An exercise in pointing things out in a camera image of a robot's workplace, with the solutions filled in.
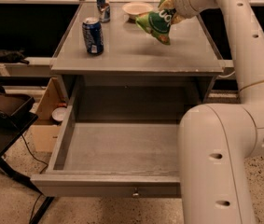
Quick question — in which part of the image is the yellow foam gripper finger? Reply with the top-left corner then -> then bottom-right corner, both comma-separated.
159,0 -> 174,10
171,13 -> 185,25

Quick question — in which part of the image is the green rice chip bag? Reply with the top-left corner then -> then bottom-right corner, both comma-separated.
135,0 -> 177,45

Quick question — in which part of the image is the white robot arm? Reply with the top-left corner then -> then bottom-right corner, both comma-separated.
164,0 -> 264,224

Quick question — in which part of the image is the grey cabinet counter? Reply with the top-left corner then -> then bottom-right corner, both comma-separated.
50,1 -> 226,108

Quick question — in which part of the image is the grey open top drawer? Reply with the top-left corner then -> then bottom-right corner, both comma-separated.
30,91 -> 207,200

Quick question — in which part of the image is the silver drawer knob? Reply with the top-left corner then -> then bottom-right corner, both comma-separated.
132,188 -> 140,198

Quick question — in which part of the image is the white bowl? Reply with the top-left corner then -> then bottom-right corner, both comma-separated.
122,2 -> 153,20

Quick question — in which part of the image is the blue soda can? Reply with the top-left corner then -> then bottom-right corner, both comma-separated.
82,17 -> 104,55

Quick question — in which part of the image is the small white plate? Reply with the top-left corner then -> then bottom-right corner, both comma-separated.
51,107 -> 66,122

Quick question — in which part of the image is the cardboard box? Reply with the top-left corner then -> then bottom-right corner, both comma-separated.
31,77 -> 65,152

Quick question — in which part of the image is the black side table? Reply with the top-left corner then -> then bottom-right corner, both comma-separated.
0,60 -> 55,224

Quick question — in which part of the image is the white cable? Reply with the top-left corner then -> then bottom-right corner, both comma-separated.
218,69 -> 237,79

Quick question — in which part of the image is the black cable on floor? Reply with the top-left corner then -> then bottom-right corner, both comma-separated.
21,133 -> 49,224

